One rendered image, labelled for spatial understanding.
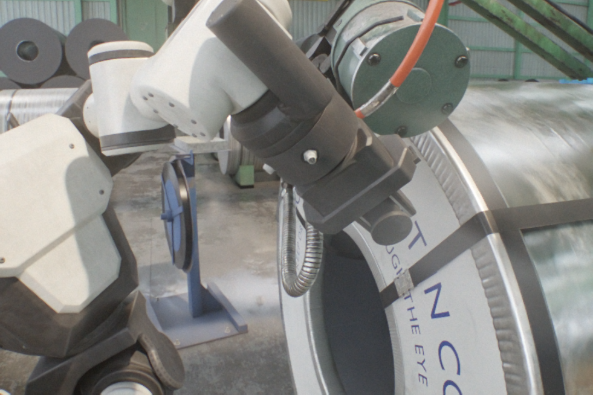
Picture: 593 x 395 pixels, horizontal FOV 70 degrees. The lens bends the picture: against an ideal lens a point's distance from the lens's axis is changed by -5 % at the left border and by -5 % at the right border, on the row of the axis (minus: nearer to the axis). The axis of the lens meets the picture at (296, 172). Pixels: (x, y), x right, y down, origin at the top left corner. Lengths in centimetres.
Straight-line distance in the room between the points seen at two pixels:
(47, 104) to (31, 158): 522
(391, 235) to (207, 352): 208
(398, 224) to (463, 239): 21
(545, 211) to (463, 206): 11
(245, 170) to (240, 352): 372
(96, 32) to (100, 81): 1144
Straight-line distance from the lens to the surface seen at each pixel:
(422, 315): 77
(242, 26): 28
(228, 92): 31
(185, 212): 226
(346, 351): 138
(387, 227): 44
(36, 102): 593
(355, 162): 39
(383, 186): 41
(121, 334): 71
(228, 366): 236
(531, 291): 61
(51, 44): 1213
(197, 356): 245
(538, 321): 61
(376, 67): 51
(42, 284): 65
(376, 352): 141
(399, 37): 51
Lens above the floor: 135
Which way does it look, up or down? 11 degrees down
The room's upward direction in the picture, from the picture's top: straight up
